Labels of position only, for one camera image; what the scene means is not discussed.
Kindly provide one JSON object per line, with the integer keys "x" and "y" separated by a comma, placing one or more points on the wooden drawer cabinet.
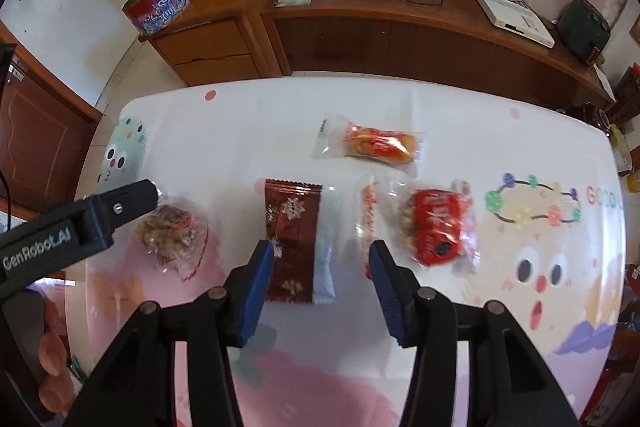
{"x": 215, "y": 42}

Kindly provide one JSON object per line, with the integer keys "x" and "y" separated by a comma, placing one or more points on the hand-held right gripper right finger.
{"x": 387, "y": 302}

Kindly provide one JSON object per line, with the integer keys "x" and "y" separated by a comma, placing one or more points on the white set-top box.
{"x": 515, "y": 17}

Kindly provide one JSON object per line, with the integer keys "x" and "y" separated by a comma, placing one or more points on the long wooden sideboard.
{"x": 400, "y": 37}

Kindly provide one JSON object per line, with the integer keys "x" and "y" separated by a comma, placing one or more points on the wooden door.
{"x": 45, "y": 127}

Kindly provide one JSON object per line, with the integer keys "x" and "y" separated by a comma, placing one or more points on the clear orange cake packet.
{"x": 380, "y": 144}

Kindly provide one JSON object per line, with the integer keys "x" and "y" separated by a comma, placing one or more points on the person's left hand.
{"x": 52, "y": 357}

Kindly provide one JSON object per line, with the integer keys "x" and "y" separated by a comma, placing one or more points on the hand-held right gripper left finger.
{"x": 256, "y": 294}

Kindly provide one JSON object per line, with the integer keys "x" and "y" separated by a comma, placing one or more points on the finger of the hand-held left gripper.
{"x": 127, "y": 202}

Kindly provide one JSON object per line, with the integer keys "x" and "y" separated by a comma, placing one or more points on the dark red snack packet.
{"x": 290, "y": 227}

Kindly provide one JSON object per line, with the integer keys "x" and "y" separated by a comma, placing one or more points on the clear nut cracker packet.
{"x": 170, "y": 232}

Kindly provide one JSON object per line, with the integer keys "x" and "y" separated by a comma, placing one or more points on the red blue tin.
{"x": 157, "y": 7}

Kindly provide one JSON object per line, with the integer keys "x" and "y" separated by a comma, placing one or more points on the narrow orange white packet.
{"x": 369, "y": 212}

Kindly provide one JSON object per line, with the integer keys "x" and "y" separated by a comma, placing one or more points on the bright red snack packet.
{"x": 440, "y": 227}

